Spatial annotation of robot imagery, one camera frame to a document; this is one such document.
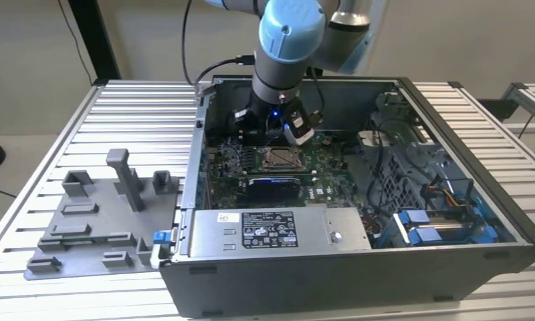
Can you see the silver CPU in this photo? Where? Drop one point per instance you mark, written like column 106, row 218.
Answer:
column 281, row 157

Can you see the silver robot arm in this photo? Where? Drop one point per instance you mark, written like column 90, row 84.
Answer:
column 277, row 77

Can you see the CPU socket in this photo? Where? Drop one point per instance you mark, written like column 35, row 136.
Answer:
column 263, row 164

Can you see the black RAM slot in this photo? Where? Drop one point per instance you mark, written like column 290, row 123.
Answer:
column 281, row 169
column 281, row 173

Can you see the round coin battery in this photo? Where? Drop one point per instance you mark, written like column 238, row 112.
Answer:
column 326, row 141

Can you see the black graphics card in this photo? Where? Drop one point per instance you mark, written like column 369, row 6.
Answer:
column 273, row 194

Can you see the green motherboard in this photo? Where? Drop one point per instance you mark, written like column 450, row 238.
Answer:
column 334, row 177

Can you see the pale plastic connector block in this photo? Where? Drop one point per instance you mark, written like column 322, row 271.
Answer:
column 370, row 138

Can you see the grey metal drive cage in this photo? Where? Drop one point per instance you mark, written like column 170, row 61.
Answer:
column 397, row 174

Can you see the silver power supply unit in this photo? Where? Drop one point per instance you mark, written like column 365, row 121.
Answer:
column 214, row 234

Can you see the blue case latch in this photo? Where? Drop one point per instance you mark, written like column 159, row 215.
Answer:
column 159, row 238

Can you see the grey parts rack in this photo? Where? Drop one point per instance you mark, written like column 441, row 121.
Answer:
column 107, row 214

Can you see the blue disk carrier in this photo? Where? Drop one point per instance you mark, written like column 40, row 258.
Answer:
column 415, row 217
column 425, row 235

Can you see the black open PC case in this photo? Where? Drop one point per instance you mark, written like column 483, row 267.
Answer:
column 317, row 291

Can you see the small pale wrist camera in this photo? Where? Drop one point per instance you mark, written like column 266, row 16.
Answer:
column 240, row 117

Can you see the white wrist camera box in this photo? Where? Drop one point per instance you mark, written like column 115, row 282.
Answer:
column 299, row 128

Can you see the black frame post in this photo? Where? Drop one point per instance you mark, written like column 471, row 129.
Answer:
column 95, row 40

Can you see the blue plastic bay bracket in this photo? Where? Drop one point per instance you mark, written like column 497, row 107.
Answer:
column 483, row 230

